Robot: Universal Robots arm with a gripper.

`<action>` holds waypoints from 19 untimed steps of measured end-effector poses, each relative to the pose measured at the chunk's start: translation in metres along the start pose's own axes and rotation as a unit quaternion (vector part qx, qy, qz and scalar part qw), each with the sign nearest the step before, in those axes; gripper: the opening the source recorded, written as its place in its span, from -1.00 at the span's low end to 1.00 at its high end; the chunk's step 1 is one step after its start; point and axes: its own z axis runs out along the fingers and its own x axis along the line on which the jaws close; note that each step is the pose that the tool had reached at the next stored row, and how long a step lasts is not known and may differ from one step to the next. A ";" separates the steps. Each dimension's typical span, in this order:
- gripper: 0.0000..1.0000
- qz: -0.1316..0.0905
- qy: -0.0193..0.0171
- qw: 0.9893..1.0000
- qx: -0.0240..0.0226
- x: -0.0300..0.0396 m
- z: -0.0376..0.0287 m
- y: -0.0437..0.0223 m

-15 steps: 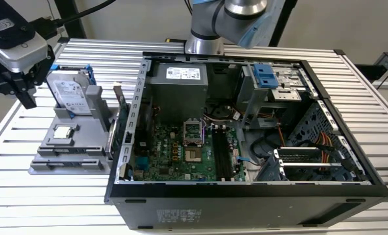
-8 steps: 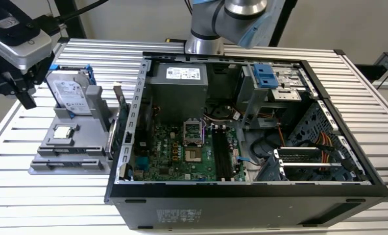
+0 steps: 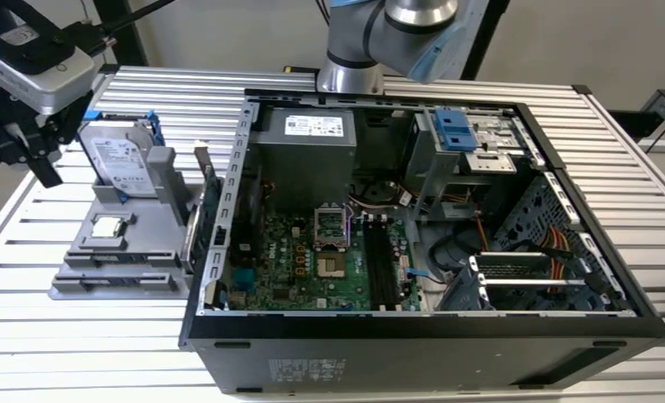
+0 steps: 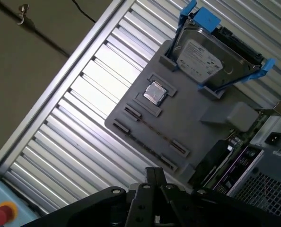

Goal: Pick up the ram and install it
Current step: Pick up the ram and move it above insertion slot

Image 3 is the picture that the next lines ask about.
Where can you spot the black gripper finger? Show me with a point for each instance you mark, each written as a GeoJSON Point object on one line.
{"type": "Point", "coordinates": [8, 147]}
{"type": "Point", "coordinates": [52, 134]}

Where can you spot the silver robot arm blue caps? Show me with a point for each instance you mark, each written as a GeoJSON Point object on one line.
{"type": "Point", "coordinates": [355, 38]}

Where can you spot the hard disk in blue carrier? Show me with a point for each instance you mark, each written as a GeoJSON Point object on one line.
{"type": "Point", "coordinates": [116, 155]}

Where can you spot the silver CPU chip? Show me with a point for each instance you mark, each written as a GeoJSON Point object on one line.
{"type": "Point", "coordinates": [107, 227]}

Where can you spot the grey parts rack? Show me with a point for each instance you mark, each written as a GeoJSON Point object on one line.
{"type": "Point", "coordinates": [153, 235]}

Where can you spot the green graphics card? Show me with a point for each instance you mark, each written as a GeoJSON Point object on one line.
{"type": "Point", "coordinates": [212, 201]}

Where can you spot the grey power supply unit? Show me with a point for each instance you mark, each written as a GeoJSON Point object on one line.
{"type": "Point", "coordinates": [304, 163]}

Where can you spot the yellow black plug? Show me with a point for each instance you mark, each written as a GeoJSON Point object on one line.
{"type": "Point", "coordinates": [296, 69]}

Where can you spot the blue expansion slot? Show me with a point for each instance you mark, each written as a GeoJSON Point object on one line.
{"type": "Point", "coordinates": [244, 280]}

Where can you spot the green motherboard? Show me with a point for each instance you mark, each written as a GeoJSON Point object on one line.
{"type": "Point", "coordinates": [288, 268]}

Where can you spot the thin metal locking lever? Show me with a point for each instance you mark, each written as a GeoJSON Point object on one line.
{"type": "Point", "coordinates": [348, 228]}

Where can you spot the CPU socket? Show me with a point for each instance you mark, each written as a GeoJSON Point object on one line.
{"type": "Point", "coordinates": [332, 266]}

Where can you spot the black round fan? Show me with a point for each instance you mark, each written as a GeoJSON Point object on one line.
{"type": "Point", "coordinates": [377, 191]}

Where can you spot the grey metal drive cage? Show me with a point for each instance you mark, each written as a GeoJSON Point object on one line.
{"type": "Point", "coordinates": [428, 168]}

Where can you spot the blue plastic drive latch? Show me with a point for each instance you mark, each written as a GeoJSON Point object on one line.
{"type": "Point", "coordinates": [452, 130]}

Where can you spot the black open PC case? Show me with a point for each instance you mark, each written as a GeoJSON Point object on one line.
{"type": "Point", "coordinates": [421, 357]}

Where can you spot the grey metal disk bay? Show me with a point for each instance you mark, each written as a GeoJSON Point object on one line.
{"type": "Point", "coordinates": [512, 260]}

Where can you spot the silver wrist camera black mount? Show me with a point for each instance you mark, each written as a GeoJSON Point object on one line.
{"type": "Point", "coordinates": [47, 80]}

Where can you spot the black upright post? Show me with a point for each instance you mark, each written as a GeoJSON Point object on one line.
{"type": "Point", "coordinates": [128, 46]}

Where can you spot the black slanted post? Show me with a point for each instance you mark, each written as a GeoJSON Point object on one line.
{"type": "Point", "coordinates": [489, 42]}

